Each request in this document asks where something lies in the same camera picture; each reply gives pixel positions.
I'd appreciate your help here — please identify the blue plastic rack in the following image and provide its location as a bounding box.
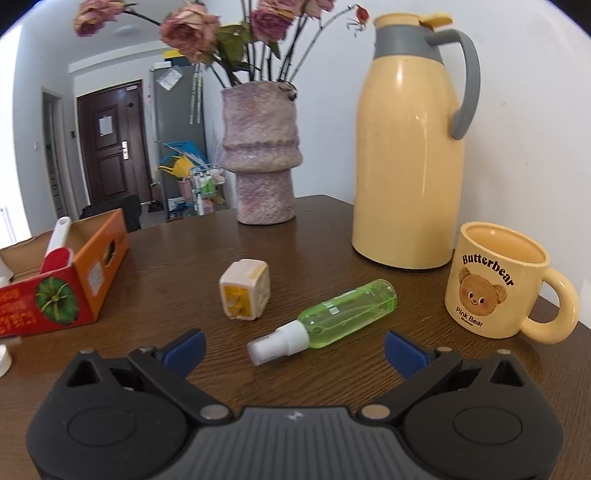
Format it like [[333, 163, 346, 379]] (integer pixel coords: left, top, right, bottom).
[[157, 137, 208, 169]]

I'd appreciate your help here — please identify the yellow watering can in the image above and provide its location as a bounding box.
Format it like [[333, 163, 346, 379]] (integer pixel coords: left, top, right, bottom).
[[159, 157, 192, 178]]

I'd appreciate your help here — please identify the green spray bottle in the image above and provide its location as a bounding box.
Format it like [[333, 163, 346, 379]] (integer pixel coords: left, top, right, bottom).
[[247, 278, 398, 367]]

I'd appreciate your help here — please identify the small white yellow cube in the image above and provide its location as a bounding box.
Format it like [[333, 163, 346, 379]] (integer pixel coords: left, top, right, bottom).
[[219, 259, 271, 320]]

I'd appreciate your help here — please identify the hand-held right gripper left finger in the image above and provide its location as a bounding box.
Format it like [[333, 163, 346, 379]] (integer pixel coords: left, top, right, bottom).
[[58, 329, 232, 426]]

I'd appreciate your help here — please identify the red white lint brush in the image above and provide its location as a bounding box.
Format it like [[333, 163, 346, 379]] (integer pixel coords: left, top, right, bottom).
[[43, 217, 75, 275]]

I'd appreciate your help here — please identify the yellow bear mug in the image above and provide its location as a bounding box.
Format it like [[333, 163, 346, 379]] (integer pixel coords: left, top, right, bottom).
[[444, 222, 580, 344]]

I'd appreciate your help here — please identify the dark brown entrance door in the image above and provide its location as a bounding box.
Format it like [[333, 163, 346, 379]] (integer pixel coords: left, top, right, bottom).
[[76, 79, 153, 208]]

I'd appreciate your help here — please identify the pink ceramic vase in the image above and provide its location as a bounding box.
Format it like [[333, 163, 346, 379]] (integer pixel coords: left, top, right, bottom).
[[221, 82, 304, 225]]

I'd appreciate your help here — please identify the red cardboard box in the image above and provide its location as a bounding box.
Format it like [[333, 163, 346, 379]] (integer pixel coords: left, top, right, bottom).
[[0, 208, 130, 337]]

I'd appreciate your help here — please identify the metal rolling cart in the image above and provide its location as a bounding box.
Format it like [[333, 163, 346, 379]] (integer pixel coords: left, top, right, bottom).
[[189, 164, 227, 215]]

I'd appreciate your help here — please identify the black floor bag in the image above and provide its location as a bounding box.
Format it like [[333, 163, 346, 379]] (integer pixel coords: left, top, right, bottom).
[[81, 195, 141, 233]]

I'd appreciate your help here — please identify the bunch of dried pink roses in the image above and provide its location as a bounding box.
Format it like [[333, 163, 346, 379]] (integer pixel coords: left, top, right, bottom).
[[74, 0, 372, 88]]

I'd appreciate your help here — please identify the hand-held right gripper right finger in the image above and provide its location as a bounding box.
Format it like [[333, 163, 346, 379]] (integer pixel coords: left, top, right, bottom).
[[361, 330, 534, 426]]

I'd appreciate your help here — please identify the grey refrigerator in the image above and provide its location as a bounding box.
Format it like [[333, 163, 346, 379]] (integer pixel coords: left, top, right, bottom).
[[148, 62, 208, 204]]

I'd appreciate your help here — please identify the side doorway frame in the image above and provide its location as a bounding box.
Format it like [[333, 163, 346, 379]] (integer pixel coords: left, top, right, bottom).
[[41, 87, 77, 217]]

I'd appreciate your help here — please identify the yellow thermos jug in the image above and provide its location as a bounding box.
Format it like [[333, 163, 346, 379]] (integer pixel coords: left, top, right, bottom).
[[352, 13, 481, 271]]

